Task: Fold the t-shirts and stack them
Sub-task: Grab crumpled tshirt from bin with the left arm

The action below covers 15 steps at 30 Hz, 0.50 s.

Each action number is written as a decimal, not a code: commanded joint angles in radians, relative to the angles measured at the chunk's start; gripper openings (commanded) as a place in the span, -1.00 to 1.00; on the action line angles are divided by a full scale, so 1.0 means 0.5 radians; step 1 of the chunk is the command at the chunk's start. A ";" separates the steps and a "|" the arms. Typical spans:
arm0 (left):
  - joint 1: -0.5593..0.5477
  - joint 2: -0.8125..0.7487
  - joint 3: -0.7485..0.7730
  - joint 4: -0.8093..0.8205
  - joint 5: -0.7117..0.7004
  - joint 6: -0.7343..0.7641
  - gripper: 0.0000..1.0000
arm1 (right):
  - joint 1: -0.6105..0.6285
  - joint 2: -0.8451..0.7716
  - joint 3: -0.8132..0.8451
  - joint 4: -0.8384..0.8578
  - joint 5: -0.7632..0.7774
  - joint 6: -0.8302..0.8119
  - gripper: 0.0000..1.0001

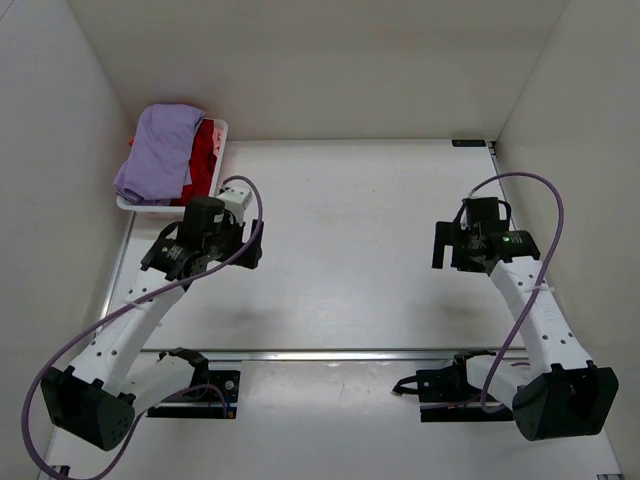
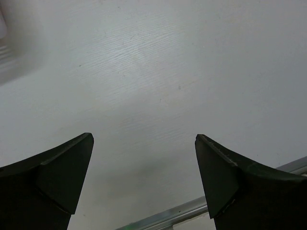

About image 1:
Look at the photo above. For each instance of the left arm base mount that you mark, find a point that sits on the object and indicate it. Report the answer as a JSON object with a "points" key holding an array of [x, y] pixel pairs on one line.
{"points": [[212, 394]]}

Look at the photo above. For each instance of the red t-shirt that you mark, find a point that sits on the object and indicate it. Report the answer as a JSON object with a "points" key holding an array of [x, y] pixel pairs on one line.
{"points": [[201, 165]]}

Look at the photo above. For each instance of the purple t-shirt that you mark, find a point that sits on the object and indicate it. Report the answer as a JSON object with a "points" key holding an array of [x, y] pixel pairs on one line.
{"points": [[157, 167]]}

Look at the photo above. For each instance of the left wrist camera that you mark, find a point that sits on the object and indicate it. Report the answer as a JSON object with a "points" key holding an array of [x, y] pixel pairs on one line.
{"points": [[235, 198]]}

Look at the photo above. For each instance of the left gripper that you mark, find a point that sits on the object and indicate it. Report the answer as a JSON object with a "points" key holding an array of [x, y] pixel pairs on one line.
{"points": [[253, 253]]}

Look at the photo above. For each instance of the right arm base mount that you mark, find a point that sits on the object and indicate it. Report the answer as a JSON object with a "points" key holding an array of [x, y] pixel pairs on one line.
{"points": [[446, 396]]}

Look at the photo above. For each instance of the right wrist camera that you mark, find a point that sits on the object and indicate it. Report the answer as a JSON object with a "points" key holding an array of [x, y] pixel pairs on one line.
{"points": [[488, 214]]}

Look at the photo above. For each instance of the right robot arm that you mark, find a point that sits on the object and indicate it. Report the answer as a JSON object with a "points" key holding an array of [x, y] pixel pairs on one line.
{"points": [[561, 393]]}

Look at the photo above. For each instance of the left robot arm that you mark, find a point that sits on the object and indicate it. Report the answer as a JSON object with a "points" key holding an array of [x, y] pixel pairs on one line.
{"points": [[97, 397]]}

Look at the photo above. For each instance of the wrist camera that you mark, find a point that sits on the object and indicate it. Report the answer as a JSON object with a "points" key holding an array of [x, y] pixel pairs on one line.
{"points": [[488, 214], [235, 198]]}

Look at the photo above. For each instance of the black label on table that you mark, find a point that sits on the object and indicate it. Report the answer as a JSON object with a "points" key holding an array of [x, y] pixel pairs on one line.
{"points": [[468, 143]]}

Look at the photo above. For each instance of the aluminium rail front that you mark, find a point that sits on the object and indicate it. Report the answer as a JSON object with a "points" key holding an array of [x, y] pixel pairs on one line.
{"points": [[340, 355]]}

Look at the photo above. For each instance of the white plastic basket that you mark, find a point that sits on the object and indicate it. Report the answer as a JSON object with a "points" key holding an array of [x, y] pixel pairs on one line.
{"points": [[172, 213]]}

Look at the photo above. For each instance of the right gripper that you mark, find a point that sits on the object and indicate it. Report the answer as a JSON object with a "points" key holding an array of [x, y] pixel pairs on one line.
{"points": [[451, 234]]}

